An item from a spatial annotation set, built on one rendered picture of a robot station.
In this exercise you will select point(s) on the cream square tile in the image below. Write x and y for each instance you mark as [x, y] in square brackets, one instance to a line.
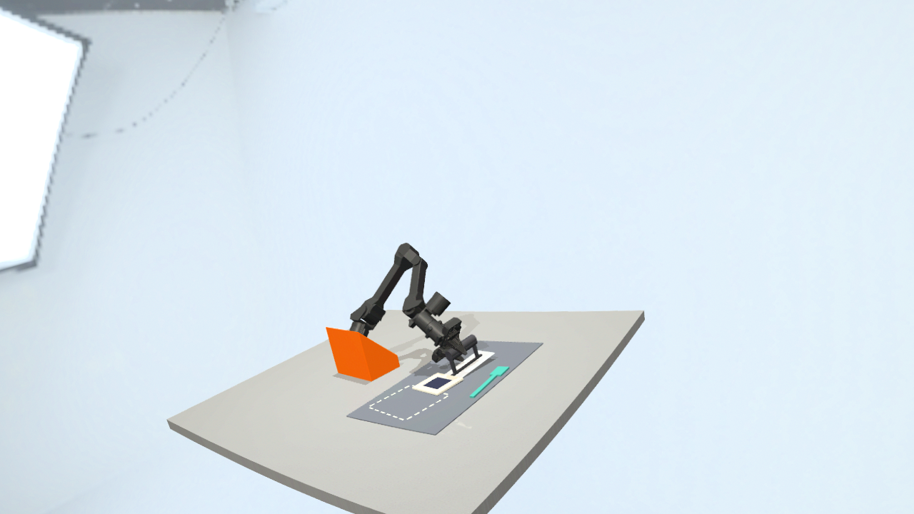
[437, 384]

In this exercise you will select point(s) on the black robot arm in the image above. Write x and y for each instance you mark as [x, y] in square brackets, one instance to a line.
[372, 310]

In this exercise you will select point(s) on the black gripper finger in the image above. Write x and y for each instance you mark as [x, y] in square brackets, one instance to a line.
[454, 342]
[460, 358]

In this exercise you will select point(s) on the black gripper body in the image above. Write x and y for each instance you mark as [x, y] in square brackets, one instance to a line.
[439, 334]

